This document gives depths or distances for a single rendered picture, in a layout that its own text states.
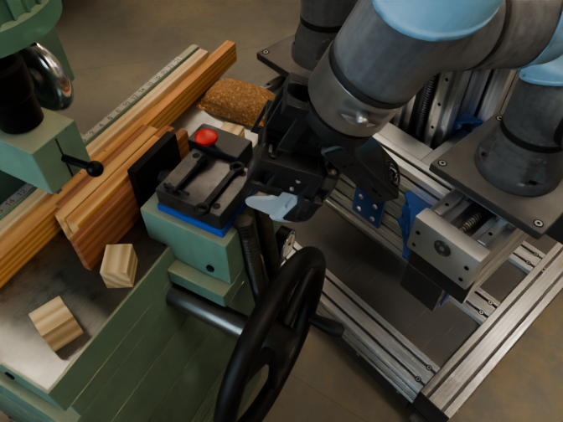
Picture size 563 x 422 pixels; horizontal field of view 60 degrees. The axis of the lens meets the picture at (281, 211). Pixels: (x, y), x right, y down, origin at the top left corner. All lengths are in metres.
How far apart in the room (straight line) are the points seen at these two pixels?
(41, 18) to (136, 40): 2.42
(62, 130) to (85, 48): 2.34
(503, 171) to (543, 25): 0.53
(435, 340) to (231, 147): 0.94
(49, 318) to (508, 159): 0.73
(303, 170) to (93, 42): 2.62
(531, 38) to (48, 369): 0.58
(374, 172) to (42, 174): 0.39
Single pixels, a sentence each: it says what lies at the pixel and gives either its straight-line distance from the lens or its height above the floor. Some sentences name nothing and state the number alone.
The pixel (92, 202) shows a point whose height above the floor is 0.97.
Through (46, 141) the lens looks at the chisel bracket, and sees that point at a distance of 0.63.
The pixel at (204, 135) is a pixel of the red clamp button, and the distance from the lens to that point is 0.66.
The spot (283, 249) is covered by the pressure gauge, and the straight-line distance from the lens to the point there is 0.96.
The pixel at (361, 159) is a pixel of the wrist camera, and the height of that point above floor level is 1.14.
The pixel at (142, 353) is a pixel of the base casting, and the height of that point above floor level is 0.77.
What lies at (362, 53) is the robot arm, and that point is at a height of 1.26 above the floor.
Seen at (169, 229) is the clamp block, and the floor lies 0.94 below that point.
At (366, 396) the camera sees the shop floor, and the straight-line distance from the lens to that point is 1.56.
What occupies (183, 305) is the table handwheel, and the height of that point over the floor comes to 0.82.
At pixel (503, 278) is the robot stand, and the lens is 1.61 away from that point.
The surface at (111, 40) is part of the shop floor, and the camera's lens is 3.00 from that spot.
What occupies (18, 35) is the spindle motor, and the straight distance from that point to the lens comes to 0.53.
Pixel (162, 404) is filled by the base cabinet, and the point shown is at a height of 0.58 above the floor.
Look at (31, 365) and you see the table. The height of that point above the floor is 0.90.
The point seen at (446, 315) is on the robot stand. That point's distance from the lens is 1.48.
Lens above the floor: 1.45
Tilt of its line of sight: 50 degrees down
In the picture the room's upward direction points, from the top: straight up
